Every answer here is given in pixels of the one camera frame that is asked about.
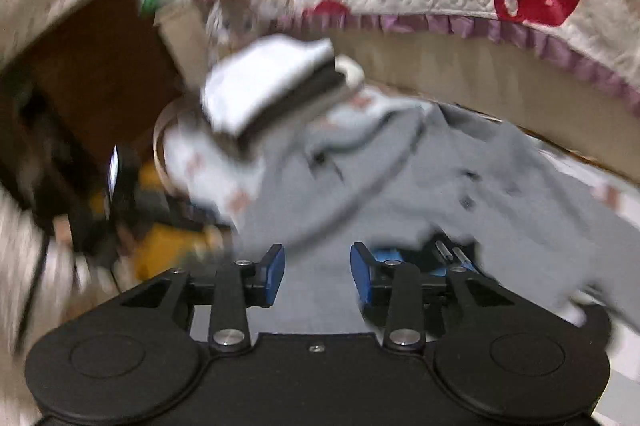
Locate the grey knit sweater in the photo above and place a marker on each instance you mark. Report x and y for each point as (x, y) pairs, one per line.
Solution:
(400, 186)

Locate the checkered printed mat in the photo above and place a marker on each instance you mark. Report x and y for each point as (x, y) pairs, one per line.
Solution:
(580, 186)

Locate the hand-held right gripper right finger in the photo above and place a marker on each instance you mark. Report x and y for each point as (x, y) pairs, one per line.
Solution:
(361, 276)

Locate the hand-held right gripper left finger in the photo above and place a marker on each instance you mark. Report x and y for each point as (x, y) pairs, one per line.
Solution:
(272, 276)

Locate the yellow box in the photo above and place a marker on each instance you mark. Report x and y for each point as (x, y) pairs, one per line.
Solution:
(160, 251)

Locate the beige bed base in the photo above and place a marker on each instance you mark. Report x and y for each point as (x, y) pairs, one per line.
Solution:
(450, 71)

